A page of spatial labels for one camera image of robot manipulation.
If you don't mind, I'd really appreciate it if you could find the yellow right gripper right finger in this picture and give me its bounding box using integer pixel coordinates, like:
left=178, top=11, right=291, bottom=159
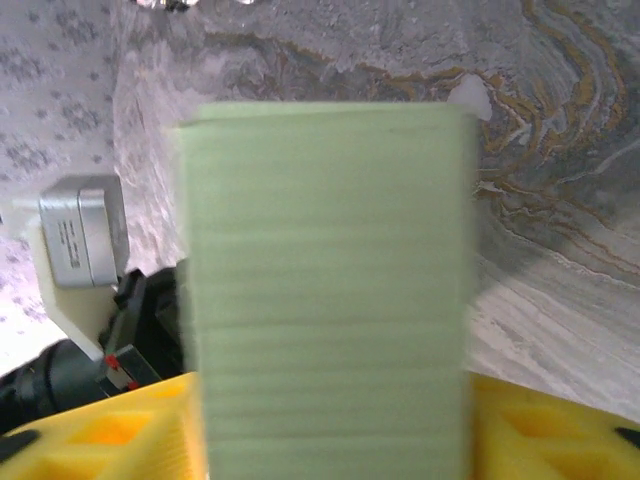
left=464, top=374, right=640, bottom=480

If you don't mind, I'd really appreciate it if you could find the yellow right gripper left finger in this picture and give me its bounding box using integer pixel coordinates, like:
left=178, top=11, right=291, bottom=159
left=0, top=372, right=209, bottom=480

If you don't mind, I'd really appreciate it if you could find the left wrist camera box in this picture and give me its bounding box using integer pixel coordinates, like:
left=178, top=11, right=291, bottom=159
left=12, top=173, right=132, bottom=361

